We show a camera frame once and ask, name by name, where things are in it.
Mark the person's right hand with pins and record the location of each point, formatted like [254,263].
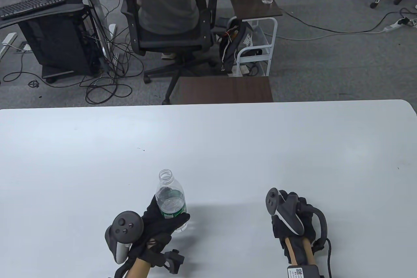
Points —
[308,216]

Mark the person's left hand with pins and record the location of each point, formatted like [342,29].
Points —
[153,226]

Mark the clear mineral water bottle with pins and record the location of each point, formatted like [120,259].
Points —
[169,196]

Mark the person's right forearm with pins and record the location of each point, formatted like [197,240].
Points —
[298,250]

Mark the person's left forearm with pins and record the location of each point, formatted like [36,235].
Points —
[138,268]

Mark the black right hand controller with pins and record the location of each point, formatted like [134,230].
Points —
[288,216]

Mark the black hand controller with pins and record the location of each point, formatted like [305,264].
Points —
[125,224]
[288,216]

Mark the black left hand controller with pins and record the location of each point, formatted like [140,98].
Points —
[125,224]

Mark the dark brown table top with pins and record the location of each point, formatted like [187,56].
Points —
[224,89]

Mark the black mesh office chair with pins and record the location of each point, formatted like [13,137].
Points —
[169,43]

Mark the black backpack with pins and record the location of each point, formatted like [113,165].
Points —
[234,43]

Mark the black computer cart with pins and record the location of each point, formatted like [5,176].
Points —
[58,43]

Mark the white power strip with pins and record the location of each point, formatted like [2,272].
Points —
[394,26]

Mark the black keyboard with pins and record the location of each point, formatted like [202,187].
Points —
[31,6]

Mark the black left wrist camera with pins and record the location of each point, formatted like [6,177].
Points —
[174,260]

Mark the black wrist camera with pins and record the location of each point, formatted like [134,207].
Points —
[174,260]
[303,272]

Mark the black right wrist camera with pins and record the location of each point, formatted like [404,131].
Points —
[303,272]

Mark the brown side table white frame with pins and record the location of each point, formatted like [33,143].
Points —
[252,1]

